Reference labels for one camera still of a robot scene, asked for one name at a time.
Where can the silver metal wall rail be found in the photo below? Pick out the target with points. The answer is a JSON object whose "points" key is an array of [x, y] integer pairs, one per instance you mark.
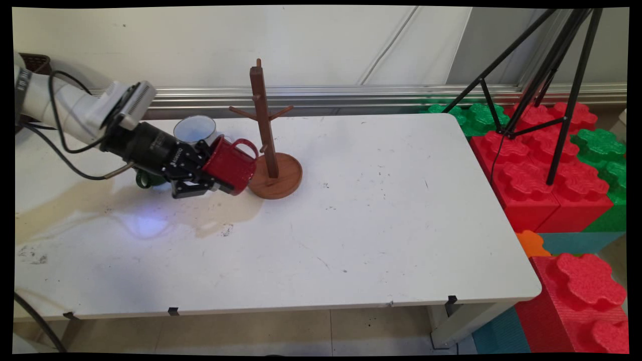
{"points": [[351, 94]]}

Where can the red enamel mug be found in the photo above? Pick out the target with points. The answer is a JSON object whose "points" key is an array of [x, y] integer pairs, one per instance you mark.
{"points": [[230, 165]]}

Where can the teal foam mat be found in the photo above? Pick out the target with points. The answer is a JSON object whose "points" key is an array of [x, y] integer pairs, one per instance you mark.
{"points": [[501, 333], [577, 243]]}

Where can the green foam block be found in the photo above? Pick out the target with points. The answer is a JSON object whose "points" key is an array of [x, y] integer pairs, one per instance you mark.
{"points": [[479, 118], [604, 150]]}

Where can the brown wooden mug tree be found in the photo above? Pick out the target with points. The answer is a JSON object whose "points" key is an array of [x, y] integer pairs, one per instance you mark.
{"points": [[281, 178]]}

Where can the dark green enamel mug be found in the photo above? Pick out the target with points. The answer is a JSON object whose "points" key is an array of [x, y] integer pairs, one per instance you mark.
{"points": [[150, 179]]}

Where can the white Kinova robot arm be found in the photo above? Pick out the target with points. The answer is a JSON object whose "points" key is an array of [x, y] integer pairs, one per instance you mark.
{"points": [[70, 108]]}

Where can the large red foam block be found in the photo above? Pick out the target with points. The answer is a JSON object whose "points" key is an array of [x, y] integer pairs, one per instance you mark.
{"points": [[536, 175]]}

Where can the white enamel mug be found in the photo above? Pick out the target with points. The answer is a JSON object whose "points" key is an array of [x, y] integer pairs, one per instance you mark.
{"points": [[193, 129]]}

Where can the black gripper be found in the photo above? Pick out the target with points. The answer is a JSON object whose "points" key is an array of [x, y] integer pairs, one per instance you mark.
{"points": [[150, 148]]}

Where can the white table leg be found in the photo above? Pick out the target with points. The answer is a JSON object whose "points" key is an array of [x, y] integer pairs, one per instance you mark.
{"points": [[466, 323]]}

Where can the orange foam piece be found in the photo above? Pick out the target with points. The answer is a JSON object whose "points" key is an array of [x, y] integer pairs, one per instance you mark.
{"points": [[530, 243]]}

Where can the black tripod stand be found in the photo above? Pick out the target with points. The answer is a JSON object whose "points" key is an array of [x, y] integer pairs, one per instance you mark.
{"points": [[562, 75]]}

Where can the brown wicker basket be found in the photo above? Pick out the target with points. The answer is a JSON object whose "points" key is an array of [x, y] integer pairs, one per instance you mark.
{"points": [[36, 62]]}

